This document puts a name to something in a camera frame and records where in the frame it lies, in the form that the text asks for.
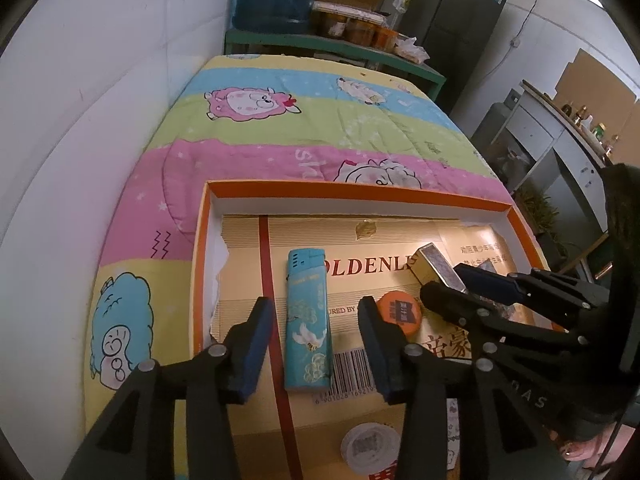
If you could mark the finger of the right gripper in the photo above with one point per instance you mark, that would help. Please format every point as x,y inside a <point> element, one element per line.
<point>485,325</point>
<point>564,300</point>

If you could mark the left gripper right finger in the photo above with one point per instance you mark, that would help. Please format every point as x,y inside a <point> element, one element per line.
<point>499,438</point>

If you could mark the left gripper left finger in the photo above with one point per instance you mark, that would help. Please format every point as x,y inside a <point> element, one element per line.
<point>133,438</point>

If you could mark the gold rectangular lighter box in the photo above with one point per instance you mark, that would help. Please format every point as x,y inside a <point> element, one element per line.
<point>428,264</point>

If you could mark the orange cap black label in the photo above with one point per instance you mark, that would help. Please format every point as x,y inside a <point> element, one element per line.
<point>402,309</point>

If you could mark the teal crane lighter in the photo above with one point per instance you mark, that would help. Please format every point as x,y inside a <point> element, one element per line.
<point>308,344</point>

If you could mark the green potted plant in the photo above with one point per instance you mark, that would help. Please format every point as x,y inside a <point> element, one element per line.
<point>541,218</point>

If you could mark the white round cap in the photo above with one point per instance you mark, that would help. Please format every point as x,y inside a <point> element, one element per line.
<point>370,448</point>

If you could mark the flattened cigarette carton cardboard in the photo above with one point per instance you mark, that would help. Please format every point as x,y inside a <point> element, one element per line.
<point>286,435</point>

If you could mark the white cabinet counter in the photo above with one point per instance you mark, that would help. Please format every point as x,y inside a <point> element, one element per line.
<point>538,150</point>

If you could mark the orange rimmed cardboard tray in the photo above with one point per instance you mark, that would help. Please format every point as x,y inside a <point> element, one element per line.
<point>266,199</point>

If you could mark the dark grey refrigerator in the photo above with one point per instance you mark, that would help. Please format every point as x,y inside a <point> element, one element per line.
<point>454,33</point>

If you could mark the colourful cartoon sheep quilt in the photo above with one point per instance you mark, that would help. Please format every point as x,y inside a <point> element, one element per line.
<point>261,117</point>

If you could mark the green metal shelf rack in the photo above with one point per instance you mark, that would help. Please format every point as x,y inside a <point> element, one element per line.
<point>357,36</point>

